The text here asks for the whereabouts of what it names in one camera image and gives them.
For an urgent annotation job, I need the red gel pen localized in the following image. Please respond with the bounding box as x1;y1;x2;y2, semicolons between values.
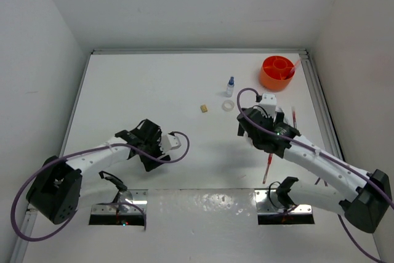
262;153;273;184

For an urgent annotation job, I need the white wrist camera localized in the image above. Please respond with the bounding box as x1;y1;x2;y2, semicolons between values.
259;93;277;118
159;134;182;153

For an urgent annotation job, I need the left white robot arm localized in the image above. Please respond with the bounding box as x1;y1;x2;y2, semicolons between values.
26;119;181;225

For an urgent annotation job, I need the blue cap spray bottle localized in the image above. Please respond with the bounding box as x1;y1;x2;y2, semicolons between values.
226;76;235;97

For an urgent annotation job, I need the clear tape roll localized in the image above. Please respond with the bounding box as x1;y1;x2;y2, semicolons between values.
222;100;235;111

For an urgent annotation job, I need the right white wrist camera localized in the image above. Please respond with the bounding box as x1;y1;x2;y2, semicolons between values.
259;93;277;118

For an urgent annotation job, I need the orange round pen holder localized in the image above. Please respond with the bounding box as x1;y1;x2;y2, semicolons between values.
259;55;294;92

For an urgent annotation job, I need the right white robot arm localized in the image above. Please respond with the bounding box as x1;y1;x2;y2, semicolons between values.
237;107;392;233

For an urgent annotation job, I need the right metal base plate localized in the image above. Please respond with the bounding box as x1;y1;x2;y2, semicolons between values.
254;188;313;216

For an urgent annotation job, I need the red pink barrel pen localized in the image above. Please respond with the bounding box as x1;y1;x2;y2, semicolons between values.
285;59;301;80

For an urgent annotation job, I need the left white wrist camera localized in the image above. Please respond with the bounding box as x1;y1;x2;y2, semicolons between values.
159;134;182;153

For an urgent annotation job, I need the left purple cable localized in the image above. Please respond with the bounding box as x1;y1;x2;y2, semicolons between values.
10;130;190;242

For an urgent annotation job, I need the tan eraser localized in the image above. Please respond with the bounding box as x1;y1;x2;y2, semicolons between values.
200;105;207;113

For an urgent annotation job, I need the metal base plate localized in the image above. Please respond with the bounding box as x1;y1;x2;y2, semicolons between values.
254;188;313;216
90;190;148;216

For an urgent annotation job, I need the red clear cap pen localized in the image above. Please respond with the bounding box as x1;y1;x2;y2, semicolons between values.
291;107;297;129

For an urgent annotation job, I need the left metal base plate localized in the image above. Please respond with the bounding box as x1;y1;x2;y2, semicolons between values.
90;190;148;216

